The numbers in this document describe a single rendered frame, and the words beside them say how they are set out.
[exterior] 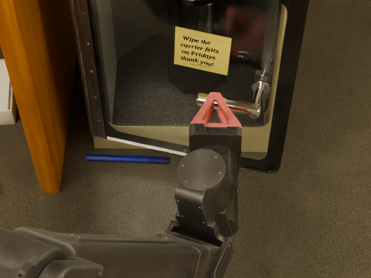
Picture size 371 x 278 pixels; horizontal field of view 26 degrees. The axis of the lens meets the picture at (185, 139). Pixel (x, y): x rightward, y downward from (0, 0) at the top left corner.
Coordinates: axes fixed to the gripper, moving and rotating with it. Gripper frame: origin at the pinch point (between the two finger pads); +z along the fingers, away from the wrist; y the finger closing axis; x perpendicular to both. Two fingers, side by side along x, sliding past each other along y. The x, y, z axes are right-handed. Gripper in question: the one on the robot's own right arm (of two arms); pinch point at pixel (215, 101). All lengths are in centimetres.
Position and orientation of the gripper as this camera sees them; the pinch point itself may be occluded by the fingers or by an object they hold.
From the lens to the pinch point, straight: 109.7
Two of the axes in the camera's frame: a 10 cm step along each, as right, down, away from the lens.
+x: -10.0, -0.1, 0.1
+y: 0.0, -5.8, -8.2
